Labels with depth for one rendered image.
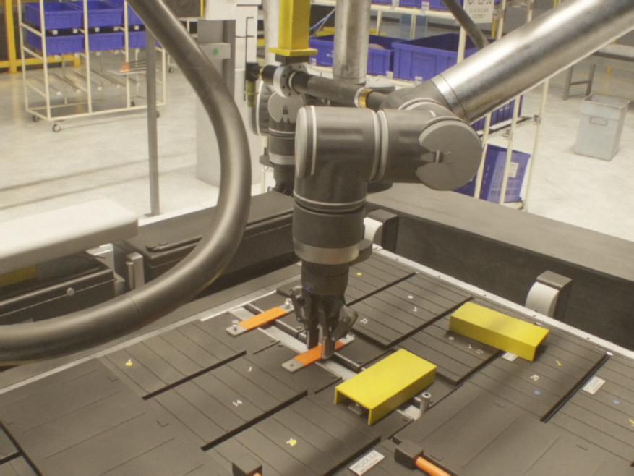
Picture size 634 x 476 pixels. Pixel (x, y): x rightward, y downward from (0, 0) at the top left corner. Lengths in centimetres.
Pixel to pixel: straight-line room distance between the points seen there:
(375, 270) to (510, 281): 68
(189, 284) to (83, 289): 63
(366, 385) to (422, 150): 35
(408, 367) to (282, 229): 47
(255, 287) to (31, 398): 52
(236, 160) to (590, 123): 662
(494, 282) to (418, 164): 110
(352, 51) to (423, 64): 162
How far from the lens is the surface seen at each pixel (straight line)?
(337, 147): 89
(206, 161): 505
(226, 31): 384
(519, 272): 194
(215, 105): 62
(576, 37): 115
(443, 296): 130
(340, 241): 94
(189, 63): 64
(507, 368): 111
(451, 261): 202
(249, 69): 162
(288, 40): 148
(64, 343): 48
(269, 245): 135
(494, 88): 111
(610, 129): 709
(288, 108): 183
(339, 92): 135
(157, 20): 66
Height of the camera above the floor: 159
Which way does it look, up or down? 23 degrees down
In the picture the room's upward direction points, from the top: 3 degrees clockwise
